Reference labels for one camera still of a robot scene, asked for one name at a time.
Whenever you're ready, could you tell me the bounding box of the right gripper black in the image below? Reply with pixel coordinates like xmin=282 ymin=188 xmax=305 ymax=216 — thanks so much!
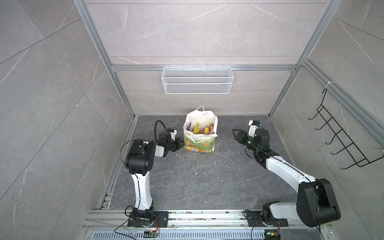
xmin=233 ymin=128 xmax=260 ymax=154

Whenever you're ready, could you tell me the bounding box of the white paper gift bag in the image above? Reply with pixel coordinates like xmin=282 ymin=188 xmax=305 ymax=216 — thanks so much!
xmin=183 ymin=106 xmax=218 ymax=153

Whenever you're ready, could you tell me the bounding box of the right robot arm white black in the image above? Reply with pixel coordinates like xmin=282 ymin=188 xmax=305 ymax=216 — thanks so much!
xmin=232 ymin=128 xmax=341 ymax=228

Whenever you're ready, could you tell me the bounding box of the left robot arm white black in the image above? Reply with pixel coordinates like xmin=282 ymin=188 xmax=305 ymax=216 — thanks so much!
xmin=120 ymin=120 xmax=184 ymax=226

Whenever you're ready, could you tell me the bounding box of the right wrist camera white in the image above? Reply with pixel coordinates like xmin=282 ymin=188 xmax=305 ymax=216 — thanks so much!
xmin=248 ymin=120 xmax=262 ymax=137

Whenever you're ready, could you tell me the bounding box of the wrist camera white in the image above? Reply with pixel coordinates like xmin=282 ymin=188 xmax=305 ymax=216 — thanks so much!
xmin=168 ymin=129 xmax=177 ymax=141
xmin=248 ymin=120 xmax=262 ymax=137

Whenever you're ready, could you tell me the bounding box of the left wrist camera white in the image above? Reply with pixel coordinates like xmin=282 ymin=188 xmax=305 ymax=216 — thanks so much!
xmin=168 ymin=129 xmax=177 ymax=141

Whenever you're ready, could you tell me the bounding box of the white wire mesh basket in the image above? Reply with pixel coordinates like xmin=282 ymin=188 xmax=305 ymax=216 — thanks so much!
xmin=161 ymin=67 xmax=234 ymax=95

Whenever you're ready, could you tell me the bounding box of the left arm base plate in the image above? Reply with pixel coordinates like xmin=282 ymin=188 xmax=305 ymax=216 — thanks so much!
xmin=127 ymin=211 xmax=169 ymax=228

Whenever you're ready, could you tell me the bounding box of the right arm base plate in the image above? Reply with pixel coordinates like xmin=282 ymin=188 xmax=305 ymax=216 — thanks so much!
xmin=243 ymin=210 xmax=289 ymax=227

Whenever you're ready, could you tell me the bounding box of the black wire hook rack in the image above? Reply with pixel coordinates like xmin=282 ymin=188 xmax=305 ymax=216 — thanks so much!
xmin=308 ymin=89 xmax=384 ymax=170

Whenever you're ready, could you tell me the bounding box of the aluminium rail frame front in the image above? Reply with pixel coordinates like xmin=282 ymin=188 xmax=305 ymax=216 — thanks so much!
xmin=78 ymin=209 xmax=338 ymax=240

